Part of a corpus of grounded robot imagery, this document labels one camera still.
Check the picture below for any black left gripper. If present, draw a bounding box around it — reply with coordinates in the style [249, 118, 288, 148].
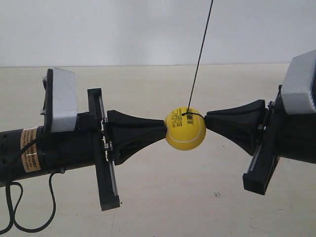
[41, 88, 167, 211]

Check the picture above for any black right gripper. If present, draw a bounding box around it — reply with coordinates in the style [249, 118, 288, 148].
[204, 86, 316, 195]

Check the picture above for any yellow tennis ball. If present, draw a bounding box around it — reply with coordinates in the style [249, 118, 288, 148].
[164, 107, 206, 151]

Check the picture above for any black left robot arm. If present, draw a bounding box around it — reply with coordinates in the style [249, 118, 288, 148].
[0, 88, 167, 211]

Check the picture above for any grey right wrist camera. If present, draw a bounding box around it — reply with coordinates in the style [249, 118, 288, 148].
[281, 50, 316, 115]

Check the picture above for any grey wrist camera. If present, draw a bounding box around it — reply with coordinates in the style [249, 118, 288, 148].
[40, 68, 78, 133]
[281, 50, 316, 115]

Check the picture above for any black hanging string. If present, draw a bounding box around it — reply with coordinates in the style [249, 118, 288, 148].
[186, 0, 214, 115]

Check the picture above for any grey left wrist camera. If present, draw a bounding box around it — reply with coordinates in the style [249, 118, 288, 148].
[40, 68, 78, 133]

